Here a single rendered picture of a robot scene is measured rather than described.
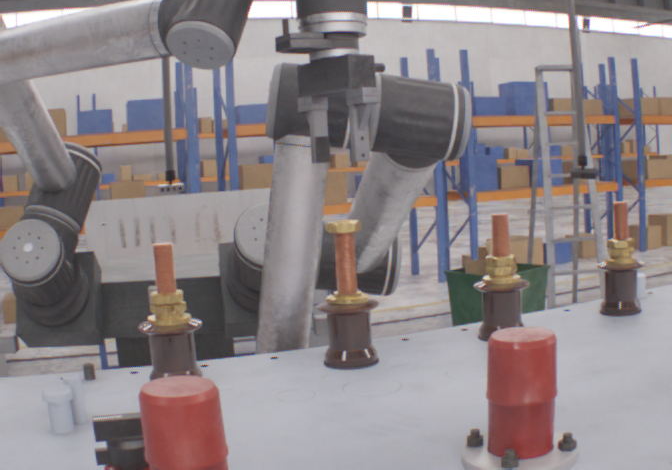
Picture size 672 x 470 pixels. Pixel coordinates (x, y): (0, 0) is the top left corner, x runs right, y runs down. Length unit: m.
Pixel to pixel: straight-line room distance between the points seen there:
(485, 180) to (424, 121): 8.86
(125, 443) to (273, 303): 0.72
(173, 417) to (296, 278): 0.82
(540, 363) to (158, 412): 0.35
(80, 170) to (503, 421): 1.76
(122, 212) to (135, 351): 2.78
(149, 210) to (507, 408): 5.21
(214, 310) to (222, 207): 3.34
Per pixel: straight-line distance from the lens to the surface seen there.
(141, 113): 8.76
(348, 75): 1.06
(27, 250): 2.15
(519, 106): 10.50
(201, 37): 1.07
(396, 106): 1.36
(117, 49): 1.17
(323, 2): 1.09
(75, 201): 2.25
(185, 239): 5.87
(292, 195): 1.37
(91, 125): 8.72
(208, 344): 3.12
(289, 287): 1.39
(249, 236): 2.09
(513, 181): 10.53
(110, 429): 0.74
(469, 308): 5.50
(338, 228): 1.10
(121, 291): 2.60
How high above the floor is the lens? 1.67
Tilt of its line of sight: 4 degrees down
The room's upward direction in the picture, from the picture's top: 3 degrees counter-clockwise
